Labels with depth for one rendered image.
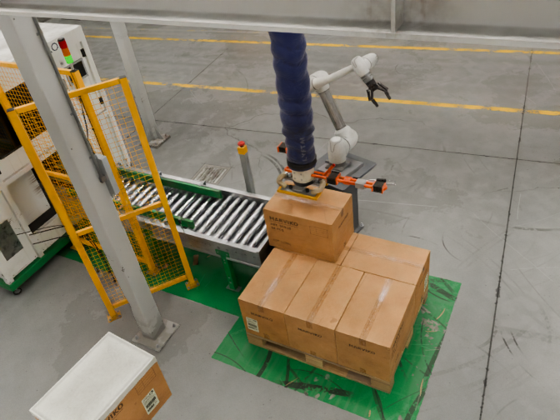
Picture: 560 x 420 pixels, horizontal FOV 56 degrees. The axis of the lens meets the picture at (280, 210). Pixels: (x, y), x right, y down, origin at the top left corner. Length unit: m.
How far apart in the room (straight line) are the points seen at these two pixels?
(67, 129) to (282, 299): 1.90
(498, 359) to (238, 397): 1.96
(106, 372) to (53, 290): 2.41
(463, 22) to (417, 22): 0.09
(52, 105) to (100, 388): 1.66
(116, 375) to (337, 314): 1.55
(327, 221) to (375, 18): 2.92
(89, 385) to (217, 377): 1.31
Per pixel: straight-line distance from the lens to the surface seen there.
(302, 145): 3.74
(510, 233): 5.36
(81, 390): 3.31
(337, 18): 1.15
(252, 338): 4.37
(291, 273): 4.14
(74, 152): 3.55
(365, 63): 4.30
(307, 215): 4.01
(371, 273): 4.09
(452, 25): 1.08
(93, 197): 3.72
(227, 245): 4.42
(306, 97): 3.58
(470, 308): 4.64
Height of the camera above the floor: 3.49
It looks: 38 degrees down
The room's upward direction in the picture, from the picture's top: 9 degrees counter-clockwise
